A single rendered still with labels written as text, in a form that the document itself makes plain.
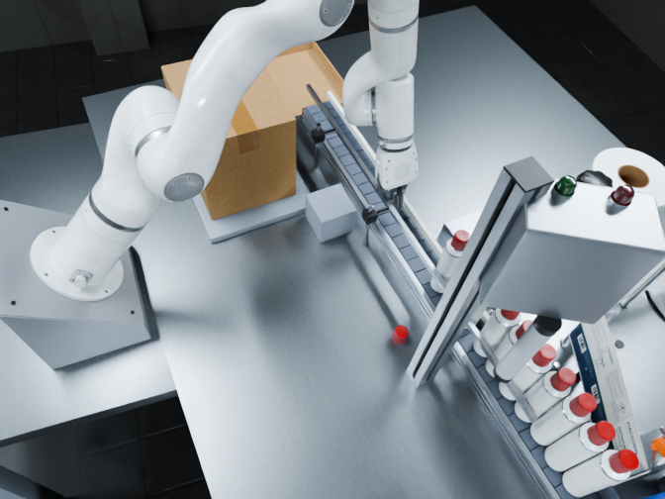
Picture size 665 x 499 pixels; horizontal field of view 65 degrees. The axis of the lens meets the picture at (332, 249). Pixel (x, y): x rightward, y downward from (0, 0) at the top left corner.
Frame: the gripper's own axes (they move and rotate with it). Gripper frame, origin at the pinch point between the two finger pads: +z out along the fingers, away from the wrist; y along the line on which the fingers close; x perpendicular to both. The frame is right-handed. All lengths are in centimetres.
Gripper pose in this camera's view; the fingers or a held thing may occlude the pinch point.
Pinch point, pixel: (396, 199)
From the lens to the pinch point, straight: 134.4
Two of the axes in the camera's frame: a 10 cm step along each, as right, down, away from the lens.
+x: -4.3, -5.2, 7.4
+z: 0.9, 7.9, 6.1
